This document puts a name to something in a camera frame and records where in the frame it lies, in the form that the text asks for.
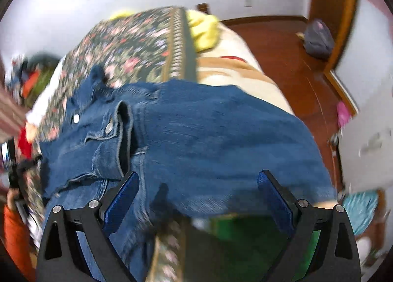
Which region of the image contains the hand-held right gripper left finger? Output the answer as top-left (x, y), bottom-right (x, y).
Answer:
top-left (36, 170), bottom-right (141, 282)

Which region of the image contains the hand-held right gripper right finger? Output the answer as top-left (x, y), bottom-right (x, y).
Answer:
top-left (257, 170), bottom-right (362, 282)

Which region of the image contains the blue denim jacket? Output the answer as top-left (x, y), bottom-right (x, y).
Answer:
top-left (39, 66), bottom-right (337, 282)

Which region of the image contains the person's left forearm orange sleeve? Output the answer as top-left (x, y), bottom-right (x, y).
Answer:
top-left (3, 202), bottom-right (37, 281)

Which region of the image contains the pile of mixed clothes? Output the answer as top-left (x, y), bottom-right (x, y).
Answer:
top-left (6, 52), bottom-right (62, 107)

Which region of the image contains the person's left hand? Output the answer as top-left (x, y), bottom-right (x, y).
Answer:
top-left (5, 188), bottom-right (23, 210)

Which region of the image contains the red cloth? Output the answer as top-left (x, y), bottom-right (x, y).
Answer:
top-left (17, 122), bottom-right (40, 160)

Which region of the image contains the green cloth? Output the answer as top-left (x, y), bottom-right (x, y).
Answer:
top-left (190, 213), bottom-right (320, 282)

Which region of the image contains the striped maroon curtain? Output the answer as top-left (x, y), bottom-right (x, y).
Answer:
top-left (0, 86), bottom-right (27, 144)

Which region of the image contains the white cloth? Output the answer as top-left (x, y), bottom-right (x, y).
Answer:
top-left (26, 55), bottom-right (66, 126)

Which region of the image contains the teal cloth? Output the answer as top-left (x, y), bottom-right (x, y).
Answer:
top-left (341, 190), bottom-right (379, 236)

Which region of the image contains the white cabinet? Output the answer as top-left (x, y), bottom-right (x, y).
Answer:
top-left (338, 76), bottom-right (393, 193)

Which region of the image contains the pink item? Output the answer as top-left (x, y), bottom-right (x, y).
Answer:
top-left (336, 101), bottom-right (352, 129)

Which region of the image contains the beige patterned blanket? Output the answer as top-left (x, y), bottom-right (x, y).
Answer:
top-left (195, 20), bottom-right (295, 114)

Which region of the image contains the dark floral blanket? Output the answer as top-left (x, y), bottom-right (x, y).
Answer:
top-left (25, 6), bottom-right (198, 282)

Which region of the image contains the grey backpack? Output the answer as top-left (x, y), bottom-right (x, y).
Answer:
top-left (302, 19), bottom-right (335, 60)

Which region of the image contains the yellow cloth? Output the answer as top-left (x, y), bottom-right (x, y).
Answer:
top-left (109, 9), bottom-right (220, 52)

